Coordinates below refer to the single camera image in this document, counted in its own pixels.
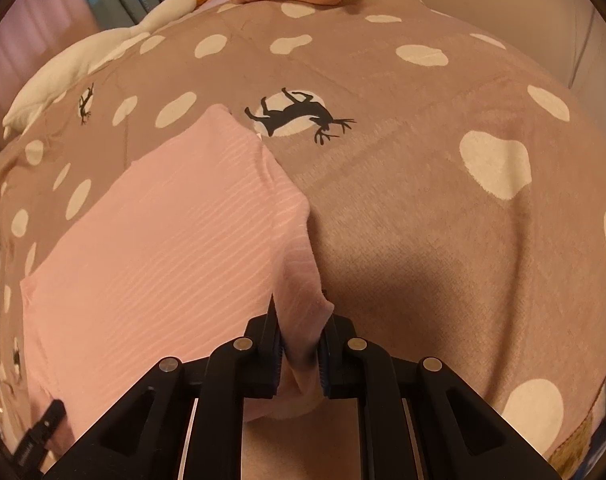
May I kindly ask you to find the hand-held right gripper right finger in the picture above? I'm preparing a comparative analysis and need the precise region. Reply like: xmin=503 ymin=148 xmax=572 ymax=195
xmin=317 ymin=314 xmax=558 ymax=480

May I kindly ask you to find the pink ribbed garment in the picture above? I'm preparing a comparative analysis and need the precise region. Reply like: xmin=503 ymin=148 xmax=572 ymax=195
xmin=20 ymin=104 xmax=334 ymax=456

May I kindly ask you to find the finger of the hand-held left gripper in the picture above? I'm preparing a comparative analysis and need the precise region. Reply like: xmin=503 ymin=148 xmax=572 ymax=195
xmin=13 ymin=400 xmax=66 ymax=473

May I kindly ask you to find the brown spotted deer print blanket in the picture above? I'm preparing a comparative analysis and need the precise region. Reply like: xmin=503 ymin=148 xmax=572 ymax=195
xmin=0 ymin=0 xmax=606 ymax=480

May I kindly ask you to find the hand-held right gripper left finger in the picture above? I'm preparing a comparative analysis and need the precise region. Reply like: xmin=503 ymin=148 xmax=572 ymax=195
xmin=43 ymin=295 xmax=286 ymax=480

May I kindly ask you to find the orange patterned bedsheet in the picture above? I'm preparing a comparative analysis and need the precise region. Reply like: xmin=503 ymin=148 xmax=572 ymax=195
xmin=548 ymin=400 xmax=606 ymax=480

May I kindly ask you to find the pink curtain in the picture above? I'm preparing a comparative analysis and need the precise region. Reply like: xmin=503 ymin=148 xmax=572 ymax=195
xmin=0 ymin=0 xmax=98 ymax=136

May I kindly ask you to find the white goose plush toy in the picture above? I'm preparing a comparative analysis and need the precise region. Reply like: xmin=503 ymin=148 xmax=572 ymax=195
xmin=3 ymin=0 xmax=218 ymax=136

